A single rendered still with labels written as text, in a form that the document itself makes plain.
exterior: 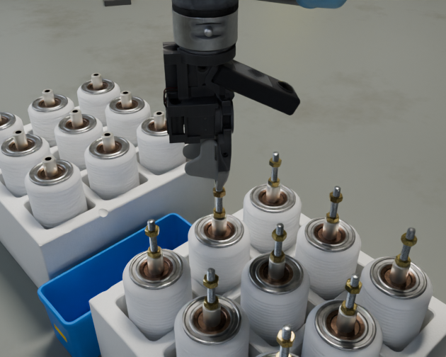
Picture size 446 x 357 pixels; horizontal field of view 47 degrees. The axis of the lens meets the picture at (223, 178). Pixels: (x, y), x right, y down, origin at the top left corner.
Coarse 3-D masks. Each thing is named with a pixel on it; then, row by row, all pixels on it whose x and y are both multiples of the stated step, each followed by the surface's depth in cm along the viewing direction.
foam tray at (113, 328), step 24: (240, 216) 93; (360, 264) 83; (120, 288) 79; (192, 288) 79; (240, 288) 79; (96, 312) 76; (120, 312) 75; (432, 312) 76; (120, 336) 72; (144, 336) 72; (168, 336) 72; (432, 336) 72
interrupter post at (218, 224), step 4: (212, 216) 77; (224, 216) 77; (212, 220) 77; (216, 220) 76; (220, 220) 76; (224, 220) 77; (212, 224) 78; (216, 224) 77; (220, 224) 77; (224, 224) 77; (212, 228) 78; (216, 228) 77; (220, 228) 77; (224, 228) 78; (212, 232) 79; (216, 232) 78; (220, 232) 78; (224, 232) 78
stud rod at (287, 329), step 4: (288, 324) 53; (284, 328) 53; (288, 328) 53; (284, 332) 53; (288, 332) 52; (284, 336) 53; (288, 336) 53; (280, 348) 55; (284, 348) 54; (288, 348) 54; (280, 352) 55; (284, 352) 54; (288, 352) 55; (280, 356) 55; (284, 356) 55
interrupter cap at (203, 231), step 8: (208, 216) 81; (232, 216) 81; (200, 224) 80; (208, 224) 80; (232, 224) 80; (240, 224) 80; (200, 232) 78; (208, 232) 79; (232, 232) 78; (240, 232) 78; (200, 240) 77; (208, 240) 77; (216, 240) 77; (224, 240) 77; (232, 240) 77
